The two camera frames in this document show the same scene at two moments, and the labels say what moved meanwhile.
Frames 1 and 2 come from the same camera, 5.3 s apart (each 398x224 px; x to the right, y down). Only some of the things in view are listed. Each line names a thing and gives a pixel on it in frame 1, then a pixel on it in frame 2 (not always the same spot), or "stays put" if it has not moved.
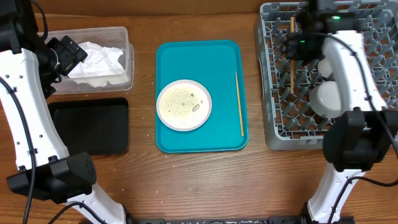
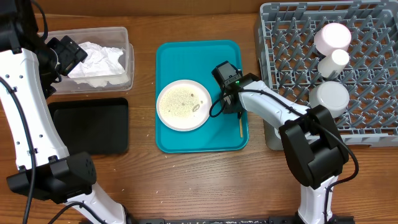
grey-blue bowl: [324, 99] stays put
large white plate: [184, 106] stays put
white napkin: [100, 67] stays put
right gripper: [292, 53] -> [226, 109]
